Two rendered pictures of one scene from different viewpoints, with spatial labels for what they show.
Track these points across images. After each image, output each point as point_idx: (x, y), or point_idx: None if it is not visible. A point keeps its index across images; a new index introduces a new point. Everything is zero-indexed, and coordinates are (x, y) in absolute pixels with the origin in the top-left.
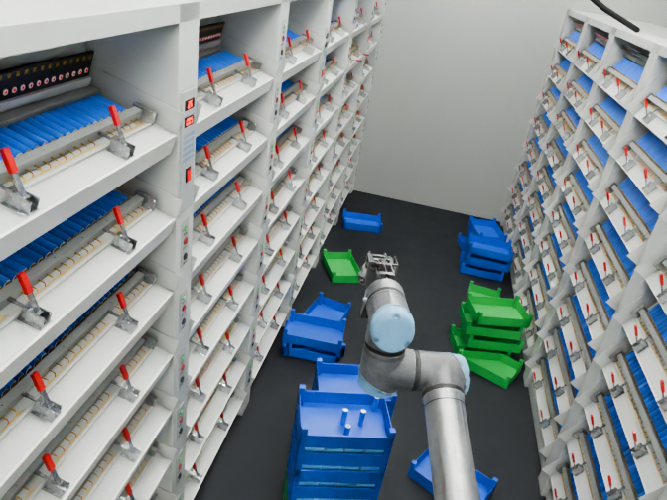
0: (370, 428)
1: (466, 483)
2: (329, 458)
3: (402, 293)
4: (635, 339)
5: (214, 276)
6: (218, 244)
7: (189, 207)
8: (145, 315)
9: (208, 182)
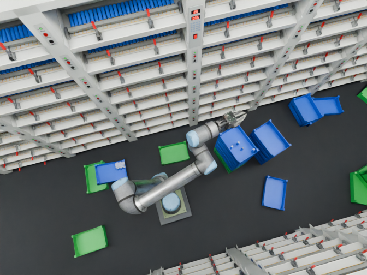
0: (242, 154)
1: (169, 186)
2: (224, 147)
3: (212, 133)
4: (344, 248)
5: (234, 67)
6: (229, 59)
7: (198, 46)
8: (170, 71)
9: (223, 37)
